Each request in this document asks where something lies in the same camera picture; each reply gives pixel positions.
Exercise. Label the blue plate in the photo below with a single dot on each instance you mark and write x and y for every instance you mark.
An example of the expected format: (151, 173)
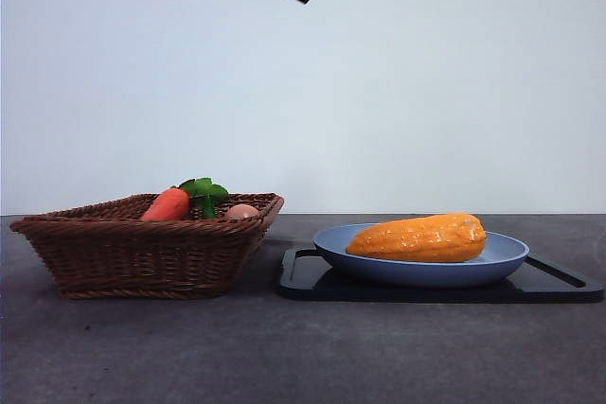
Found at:
(426, 274)

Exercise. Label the black rectangular tray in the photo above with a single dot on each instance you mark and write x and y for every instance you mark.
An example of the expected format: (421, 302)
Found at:
(303, 286)

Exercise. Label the brown egg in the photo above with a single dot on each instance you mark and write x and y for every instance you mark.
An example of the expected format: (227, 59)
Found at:
(242, 211)

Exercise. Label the brown wicker basket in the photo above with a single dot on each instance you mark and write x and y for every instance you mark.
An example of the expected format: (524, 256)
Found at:
(142, 257)

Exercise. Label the orange carrot with green leaves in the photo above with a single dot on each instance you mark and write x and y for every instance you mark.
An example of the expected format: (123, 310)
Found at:
(168, 205)

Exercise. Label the orange corn cob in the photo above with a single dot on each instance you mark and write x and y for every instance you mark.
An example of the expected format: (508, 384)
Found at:
(416, 238)

